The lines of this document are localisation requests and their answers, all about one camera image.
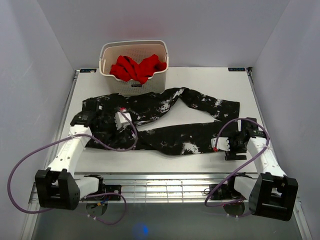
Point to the aluminium rail frame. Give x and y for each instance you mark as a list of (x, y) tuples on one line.
[(163, 188)]

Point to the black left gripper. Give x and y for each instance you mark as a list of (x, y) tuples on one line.
[(112, 118)]

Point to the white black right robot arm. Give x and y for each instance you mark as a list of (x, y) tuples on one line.
[(273, 193)]

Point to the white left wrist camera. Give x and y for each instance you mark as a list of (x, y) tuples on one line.
[(122, 118)]

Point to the red crumpled garment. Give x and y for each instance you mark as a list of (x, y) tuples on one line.
[(127, 69)]

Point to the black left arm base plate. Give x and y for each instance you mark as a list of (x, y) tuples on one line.
[(115, 188)]

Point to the cream perforated plastic basket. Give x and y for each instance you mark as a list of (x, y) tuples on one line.
[(138, 50)]

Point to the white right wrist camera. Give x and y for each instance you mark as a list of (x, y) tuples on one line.
[(220, 144)]

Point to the black white patterned trousers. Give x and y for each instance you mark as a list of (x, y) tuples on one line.
[(179, 121)]

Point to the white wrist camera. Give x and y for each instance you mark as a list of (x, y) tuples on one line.
[(220, 144), (122, 118)]

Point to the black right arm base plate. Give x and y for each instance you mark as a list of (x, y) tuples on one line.
[(226, 192)]

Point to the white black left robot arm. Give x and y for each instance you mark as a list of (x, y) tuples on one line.
[(56, 186)]

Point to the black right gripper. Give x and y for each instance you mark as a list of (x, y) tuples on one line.
[(231, 155)]

